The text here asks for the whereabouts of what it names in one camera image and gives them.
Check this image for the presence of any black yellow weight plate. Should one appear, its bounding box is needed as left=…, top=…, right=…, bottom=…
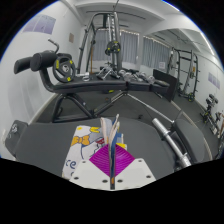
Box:
left=53, top=54, right=77, bottom=84
left=105, top=40, right=122, bottom=57

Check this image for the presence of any black roller pad bench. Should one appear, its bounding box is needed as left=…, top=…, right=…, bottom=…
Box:
left=13, top=49, right=171, bottom=124

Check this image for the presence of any large purple wall poster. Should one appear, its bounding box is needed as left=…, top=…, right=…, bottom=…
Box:
left=22, top=13, right=57, bottom=35

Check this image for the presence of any silver barbell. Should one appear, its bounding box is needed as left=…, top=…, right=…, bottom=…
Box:
left=128, top=93, right=193, bottom=168

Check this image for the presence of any silver barbell collar clip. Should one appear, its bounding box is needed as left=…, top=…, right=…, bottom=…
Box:
left=9, top=123, right=19, bottom=134

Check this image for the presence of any small purple wall poster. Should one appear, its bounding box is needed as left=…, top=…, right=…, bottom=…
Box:
left=208, top=71, right=223, bottom=89

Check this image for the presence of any grey power rack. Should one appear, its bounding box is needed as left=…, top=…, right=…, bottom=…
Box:
left=76, top=11, right=124, bottom=76

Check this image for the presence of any group of dumbbells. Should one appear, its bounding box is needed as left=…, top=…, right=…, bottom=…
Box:
left=118, top=68, right=158, bottom=84

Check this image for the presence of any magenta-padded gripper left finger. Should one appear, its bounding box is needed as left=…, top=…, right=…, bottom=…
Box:
left=69, top=143, right=112, bottom=191

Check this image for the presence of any grey window curtain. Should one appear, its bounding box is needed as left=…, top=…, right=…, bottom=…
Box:
left=93, top=29, right=140, bottom=64
left=141, top=35, right=171, bottom=69

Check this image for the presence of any short ceiling light strip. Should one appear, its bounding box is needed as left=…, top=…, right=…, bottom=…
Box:
left=199, top=31, right=216, bottom=56

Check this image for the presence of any blue orange printed towel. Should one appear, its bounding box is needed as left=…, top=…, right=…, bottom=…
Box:
left=62, top=113, right=129, bottom=190

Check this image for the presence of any black padded workout bench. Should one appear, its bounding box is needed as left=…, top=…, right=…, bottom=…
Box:
left=3, top=117, right=183, bottom=181

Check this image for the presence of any black box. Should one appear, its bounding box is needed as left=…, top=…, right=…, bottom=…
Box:
left=152, top=68, right=179, bottom=103

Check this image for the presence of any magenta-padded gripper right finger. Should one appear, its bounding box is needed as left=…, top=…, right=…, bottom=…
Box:
left=112, top=143, right=157, bottom=191

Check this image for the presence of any black seat pad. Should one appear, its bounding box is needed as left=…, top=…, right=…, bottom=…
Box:
left=171, top=117, right=209, bottom=164

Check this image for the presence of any dumbbell rack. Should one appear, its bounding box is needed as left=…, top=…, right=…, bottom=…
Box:
left=199, top=93, right=224, bottom=134

